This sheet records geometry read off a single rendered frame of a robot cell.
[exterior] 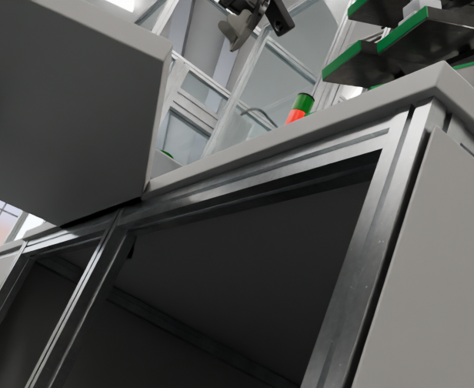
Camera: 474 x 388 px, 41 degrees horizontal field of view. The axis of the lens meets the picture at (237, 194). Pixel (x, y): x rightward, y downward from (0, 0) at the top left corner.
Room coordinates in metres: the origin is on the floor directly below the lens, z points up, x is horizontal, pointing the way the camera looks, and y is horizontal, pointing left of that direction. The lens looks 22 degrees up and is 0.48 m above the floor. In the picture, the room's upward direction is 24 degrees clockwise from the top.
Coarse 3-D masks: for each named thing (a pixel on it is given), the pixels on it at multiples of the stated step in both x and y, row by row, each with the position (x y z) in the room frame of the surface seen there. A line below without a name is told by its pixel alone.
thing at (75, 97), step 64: (0, 0) 0.61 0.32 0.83; (64, 0) 0.59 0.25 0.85; (0, 64) 0.77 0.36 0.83; (64, 64) 0.69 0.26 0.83; (128, 64) 0.63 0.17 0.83; (0, 128) 1.00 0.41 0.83; (64, 128) 0.89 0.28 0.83; (128, 128) 0.79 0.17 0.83; (0, 192) 1.41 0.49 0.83; (64, 192) 1.20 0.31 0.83; (128, 192) 1.04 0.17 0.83; (128, 256) 1.48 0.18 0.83
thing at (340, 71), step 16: (352, 48) 0.92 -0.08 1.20; (368, 48) 0.90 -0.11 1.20; (336, 64) 0.97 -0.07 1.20; (352, 64) 0.95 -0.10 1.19; (368, 64) 0.94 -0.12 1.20; (384, 64) 0.94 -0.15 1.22; (400, 64) 0.94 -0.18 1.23; (416, 64) 0.93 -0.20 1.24; (336, 80) 1.02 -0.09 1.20; (352, 80) 1.01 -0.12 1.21; (368, 80) 1.01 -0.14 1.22; (384, 80) 1.01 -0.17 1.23
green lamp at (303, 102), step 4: (300, 96) 1.44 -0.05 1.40; (304, 96) 1.44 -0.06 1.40; (308, 96) 1.43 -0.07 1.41; (296, 100) 1.45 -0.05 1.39; (300, 100) 1.44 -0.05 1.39; (304, 100) 1.43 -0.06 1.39; (308, 100) 1.43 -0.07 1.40; (312, 100) 1.44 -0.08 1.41; (296, 104) 1.44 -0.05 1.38; (300, 104) 1.44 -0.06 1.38; (304, 104) 1.43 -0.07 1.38; (308, 104) 1.44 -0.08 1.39; (312, 104) 1.45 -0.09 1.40; (292, 108) 1.45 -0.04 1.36; (296, 108) 1.44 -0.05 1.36; (300, 108) 1.43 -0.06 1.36; (304, 108) 1.43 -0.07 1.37; (308, 108) 1.44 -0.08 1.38; (308, 112) 1.44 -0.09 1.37
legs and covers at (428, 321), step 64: (384, 128) 0.51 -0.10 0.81; (448, 128) 0.47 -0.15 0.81; (192, 192) 0.87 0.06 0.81; (256, 192) 0.72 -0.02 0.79; (384, 192) 0.49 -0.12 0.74; (448, 192) 0.47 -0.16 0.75; (384, 256) 0.46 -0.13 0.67; (448, 256) 0.48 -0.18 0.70; (0, 320) 1.78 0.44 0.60; (64, 320) 1.13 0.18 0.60; (128, 320) 1.97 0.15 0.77; (384, 320) 0.46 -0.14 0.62; (448, 320) 0.49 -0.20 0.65; (0, 384) 1.86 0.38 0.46; (64, 384) 1.93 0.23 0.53; (128, 384) 2.01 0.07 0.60; (192, 384) 2.09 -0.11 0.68; (256, 384) 2.19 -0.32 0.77; (320, 384) 0.49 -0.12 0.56; (384, 384) 0.47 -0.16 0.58; (448, 384) 0.49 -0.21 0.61
